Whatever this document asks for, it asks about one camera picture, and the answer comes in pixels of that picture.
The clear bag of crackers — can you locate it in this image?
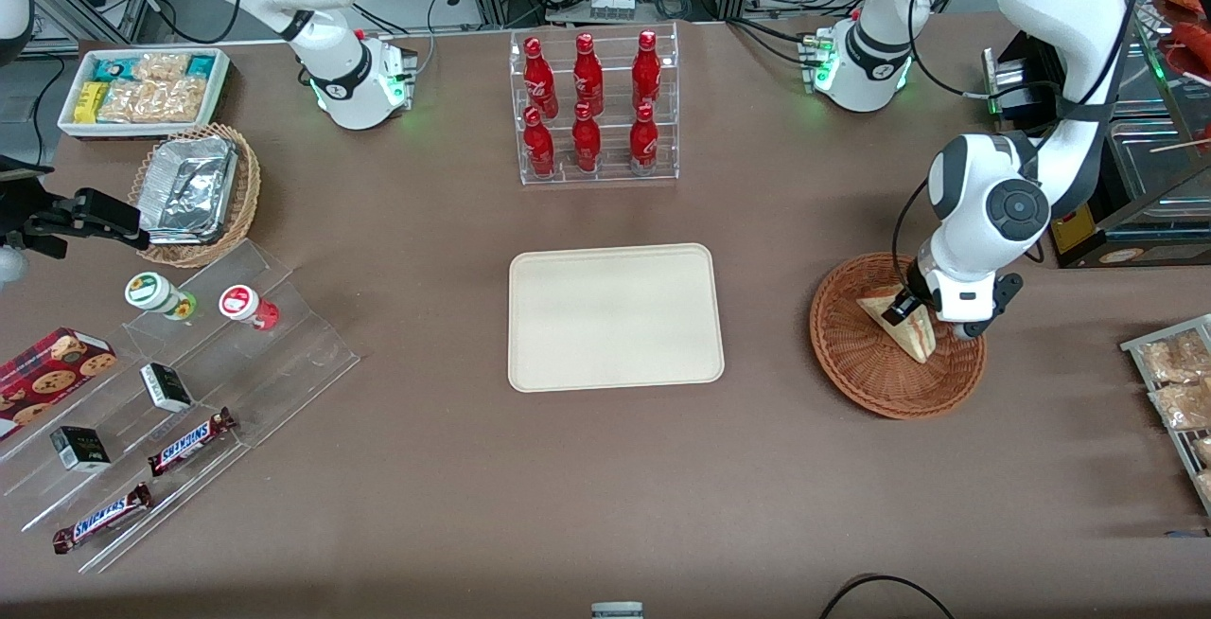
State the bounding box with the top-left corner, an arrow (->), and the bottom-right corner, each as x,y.
98,78 -> 207,125
132,52 -> 192,83

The green lid yogurt cup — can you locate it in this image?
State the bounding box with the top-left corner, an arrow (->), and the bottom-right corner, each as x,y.
124,272 -> 199,322

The clear acrylic bottle rack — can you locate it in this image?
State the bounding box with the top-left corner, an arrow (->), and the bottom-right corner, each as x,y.
508,21 -> 681,187

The red lid yogurt cup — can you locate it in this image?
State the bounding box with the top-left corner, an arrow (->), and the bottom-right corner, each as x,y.
218,284 -> 281,332

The white rectangular snack bin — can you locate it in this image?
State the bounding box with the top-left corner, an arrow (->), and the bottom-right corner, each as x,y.
57,46 -> 233,142

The stack of foil trays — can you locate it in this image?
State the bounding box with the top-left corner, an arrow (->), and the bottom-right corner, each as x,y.
139,135 -> 238,246

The black table cable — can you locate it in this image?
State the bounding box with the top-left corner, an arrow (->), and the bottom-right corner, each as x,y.
818,574 -> 957,619

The yellow snack packet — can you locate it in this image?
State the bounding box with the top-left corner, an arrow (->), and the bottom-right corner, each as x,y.
73,80 -> 108,124

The small black carton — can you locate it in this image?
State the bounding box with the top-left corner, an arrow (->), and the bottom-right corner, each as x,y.
49,425 -> 113,474
139,362 -> 194,414

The triangle sandwich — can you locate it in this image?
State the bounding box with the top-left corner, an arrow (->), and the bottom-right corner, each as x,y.
855,284 -> 939,365

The red cola bottle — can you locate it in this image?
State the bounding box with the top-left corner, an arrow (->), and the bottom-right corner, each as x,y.
571,32 -> 606,117
630,29 -> 663,113
522,36 -> 560,119
570,102 -> 604,175
628,102 -> 660,176
521,106 -> 558,180

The silver black control box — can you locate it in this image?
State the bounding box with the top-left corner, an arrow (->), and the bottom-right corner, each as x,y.
982,49 -> 1066,128

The red plaid cookie box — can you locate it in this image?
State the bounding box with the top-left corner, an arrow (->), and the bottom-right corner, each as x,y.
0,327 -> 119,441

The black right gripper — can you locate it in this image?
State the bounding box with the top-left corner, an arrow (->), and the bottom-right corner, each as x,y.
0,155 -> 150,260

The grey wire rack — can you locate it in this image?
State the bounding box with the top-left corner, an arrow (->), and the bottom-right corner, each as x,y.
1120,313 -> 1211,518

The light wicker basket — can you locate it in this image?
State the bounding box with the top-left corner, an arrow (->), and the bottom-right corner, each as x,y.
127,122 -> 262,269

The Snickers chocolate bar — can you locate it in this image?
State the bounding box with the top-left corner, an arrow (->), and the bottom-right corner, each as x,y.
147,407 -> 238,478
52,481 -> 153,556

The black yellow display case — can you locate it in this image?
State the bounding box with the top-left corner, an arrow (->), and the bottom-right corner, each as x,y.
982,0 -> 1211,270

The brown round wicker basket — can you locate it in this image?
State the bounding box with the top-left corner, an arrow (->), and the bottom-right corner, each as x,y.
809,252 -> 988,421

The clear acrylic stepped shelf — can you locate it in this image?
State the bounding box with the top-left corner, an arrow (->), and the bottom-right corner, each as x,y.
0,239 -> 361,575

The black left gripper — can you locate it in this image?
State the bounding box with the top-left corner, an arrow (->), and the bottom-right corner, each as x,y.
881,259 -> 939,329

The cream plastic tray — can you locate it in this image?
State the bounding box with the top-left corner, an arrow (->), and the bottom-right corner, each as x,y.
507,242 -> 727,395

